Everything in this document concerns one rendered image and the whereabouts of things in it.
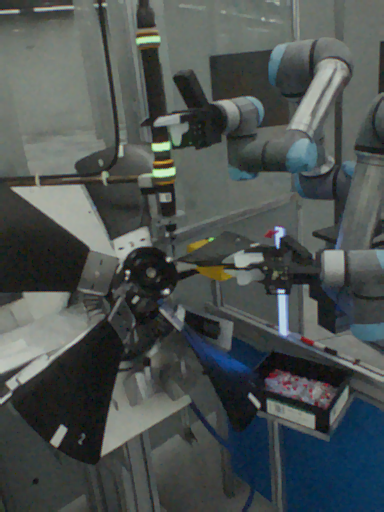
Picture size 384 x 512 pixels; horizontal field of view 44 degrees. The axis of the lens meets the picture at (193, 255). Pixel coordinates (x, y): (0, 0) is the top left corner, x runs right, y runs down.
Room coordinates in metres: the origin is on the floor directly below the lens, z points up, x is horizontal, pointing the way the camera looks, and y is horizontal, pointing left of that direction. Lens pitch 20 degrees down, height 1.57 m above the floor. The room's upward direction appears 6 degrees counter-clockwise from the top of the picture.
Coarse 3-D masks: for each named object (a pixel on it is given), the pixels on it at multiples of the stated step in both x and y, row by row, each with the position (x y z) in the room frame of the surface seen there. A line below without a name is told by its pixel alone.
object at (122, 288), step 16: (128, 256) 0.88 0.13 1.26; (144, 256) 0.91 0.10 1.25; (160, 256) 0.92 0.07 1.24; (128, 272) 0.86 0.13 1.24; (144, 272) 0.88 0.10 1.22; (160, 272) 0.89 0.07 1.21; (176, 272) 0.90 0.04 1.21; (112, 288) 0.93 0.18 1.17; (128, 288) 0.84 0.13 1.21; (144, 288) 0.85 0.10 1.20; (160, 288) 0.87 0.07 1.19; (112, 304) 0.91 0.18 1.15; (128, 304) 0.87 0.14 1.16; (144, 304) 0.85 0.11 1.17; (160, 304) 0.89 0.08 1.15; (144, 320) 0.91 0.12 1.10
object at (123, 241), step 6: (138, 228) 1.00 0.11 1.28; (144, 228) 0.99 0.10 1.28; (126, 234) 1.00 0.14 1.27; (132, 234) 1.00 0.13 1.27; (138, 234) 0.99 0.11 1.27; (144, 234) 0.98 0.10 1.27; (114, 240) 1.01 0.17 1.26; (120, 240) 1.00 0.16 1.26; (126, 240) 1.00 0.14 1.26; (132, 240) 0.99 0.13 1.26; (138, 240) 0.98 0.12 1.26; (144, 240) 0.98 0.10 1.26; (150, 240) 0.97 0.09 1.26; (120, 246) 0.99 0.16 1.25; (126, 246) 0.99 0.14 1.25; (138, 246) 0.97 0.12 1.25; (120, 252) 0.98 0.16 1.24; (126, 252) 0.98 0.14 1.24; (120, 258) 0.98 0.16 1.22
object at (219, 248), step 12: (216, 240) 1.14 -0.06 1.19; (228, 240) 1.14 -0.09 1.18; (252, 240) 1.14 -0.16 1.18; (192, 252) 1.07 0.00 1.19; (204, 252) 1.06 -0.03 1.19; (216, 252) 1.05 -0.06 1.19; (228, 252) 1.04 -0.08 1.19; (204, 264) 0.96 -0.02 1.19; (216, 264) 0.97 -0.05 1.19; (228, 264) 0.98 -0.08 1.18; (252, 264) 0.99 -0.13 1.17
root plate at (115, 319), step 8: (120, 304) 0.84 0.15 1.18; (112, 312) 0.82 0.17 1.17; (120, 312) 0.84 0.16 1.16; (128, 312) 0.87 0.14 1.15; (112, 320) 0.82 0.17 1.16; (120, 320) 0.84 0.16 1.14; (128, 320) 0.86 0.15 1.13; (120, 328) 0.84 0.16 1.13; (120, 336) 0.83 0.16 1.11; (128, 336) 0.86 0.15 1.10
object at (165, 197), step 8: (144, 0) 0.97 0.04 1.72; (144, 8) 0.96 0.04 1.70; (136, 16) 0.97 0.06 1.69; (144, 16) 0.96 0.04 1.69; (152, 16) 0.97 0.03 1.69; (144, 24) 0.96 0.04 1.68; (152, 24) 0.96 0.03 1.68; (160, 184) 0.96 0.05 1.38; (168, 184) 0.96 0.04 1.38; (160, 192) 0.97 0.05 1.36; (168, 192) 0.96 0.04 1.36; (160, 200) 0.97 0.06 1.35; (168, 200) 0.96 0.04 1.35; (168, 208) 0.96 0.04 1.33; (168, 216) 0.96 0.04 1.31; (168, 224) 0.97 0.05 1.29
